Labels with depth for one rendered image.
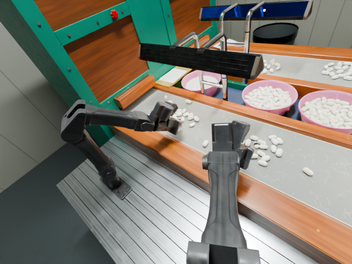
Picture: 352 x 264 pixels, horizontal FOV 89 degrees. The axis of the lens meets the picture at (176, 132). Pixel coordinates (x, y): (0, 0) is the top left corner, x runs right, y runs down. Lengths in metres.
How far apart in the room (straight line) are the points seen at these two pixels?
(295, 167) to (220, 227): 0.56
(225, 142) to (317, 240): 0.38
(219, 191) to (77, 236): 1.59
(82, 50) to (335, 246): 1.22
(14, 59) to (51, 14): 1.36
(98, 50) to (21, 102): 1.46
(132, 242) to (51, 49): 0.88
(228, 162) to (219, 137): 0.09
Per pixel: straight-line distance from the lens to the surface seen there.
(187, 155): 0.80
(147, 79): 1.24
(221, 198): 0.34
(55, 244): 1.94
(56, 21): 1.06
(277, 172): 0.79
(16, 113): 2.45
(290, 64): 1.44
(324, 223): 0.72
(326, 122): 1.02
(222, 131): 0.48
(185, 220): 0.78
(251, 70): 0.68
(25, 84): 2.40
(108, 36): 1.15
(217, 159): 0.42
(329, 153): 0.91
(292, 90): 1.15
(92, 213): 0.97
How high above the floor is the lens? 1.40
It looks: 44 degrees down
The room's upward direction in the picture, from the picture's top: 17 degrees counter-clockwise
